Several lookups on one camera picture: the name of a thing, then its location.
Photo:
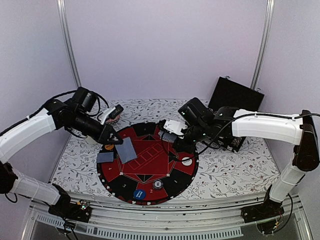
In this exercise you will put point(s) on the face-down card seat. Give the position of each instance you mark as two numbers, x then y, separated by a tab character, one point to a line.
105	157
126	151

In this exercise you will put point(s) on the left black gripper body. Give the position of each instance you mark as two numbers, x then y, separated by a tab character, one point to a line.
81	124

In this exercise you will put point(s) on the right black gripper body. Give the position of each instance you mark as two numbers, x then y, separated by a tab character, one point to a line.
198	133

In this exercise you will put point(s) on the round red black poker mat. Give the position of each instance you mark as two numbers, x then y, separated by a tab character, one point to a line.
156	160

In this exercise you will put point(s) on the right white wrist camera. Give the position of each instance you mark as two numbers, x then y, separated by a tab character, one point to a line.
173	127

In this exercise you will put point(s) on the blue playing card deck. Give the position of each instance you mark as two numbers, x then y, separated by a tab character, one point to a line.
167	137

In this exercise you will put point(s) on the right aluminium frame post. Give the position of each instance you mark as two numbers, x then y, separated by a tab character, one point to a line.
268	18

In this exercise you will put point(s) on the red patterned small bowl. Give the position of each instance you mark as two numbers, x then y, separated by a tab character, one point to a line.
112	121

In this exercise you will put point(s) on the small poker chip stack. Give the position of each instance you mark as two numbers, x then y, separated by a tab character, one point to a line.
157	185

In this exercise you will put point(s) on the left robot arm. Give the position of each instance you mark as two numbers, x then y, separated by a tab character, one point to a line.
23	136

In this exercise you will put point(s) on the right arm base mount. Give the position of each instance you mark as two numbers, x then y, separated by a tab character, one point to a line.
263	211

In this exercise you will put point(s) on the left aluminium frame post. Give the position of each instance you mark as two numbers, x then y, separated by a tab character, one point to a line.
61	7

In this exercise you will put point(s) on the aluminium front rail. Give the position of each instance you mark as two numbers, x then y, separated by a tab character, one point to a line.
178	219

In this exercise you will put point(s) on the white dealer button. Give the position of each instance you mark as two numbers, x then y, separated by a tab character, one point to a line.
187	161

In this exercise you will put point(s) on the orange big blind button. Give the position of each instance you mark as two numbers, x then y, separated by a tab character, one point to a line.
109	147

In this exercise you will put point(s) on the blue small blind button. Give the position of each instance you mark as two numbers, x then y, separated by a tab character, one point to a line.
139	194

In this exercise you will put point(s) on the black poker chip case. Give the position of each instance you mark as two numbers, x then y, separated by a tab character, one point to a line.
228	93

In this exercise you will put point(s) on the chip row outer right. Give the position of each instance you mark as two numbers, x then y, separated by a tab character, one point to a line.
236	143

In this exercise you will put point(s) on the face-down card front seat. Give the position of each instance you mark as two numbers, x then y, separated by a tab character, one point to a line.
126	151

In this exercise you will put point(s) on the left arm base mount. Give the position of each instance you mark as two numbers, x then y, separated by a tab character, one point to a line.
64	208

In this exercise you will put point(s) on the aluminium frame post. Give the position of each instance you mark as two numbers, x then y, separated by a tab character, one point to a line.
268	18
61	7

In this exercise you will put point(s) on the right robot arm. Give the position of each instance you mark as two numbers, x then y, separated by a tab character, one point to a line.
298	130

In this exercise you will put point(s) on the chrome case handle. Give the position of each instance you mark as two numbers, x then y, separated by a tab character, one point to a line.
217	145

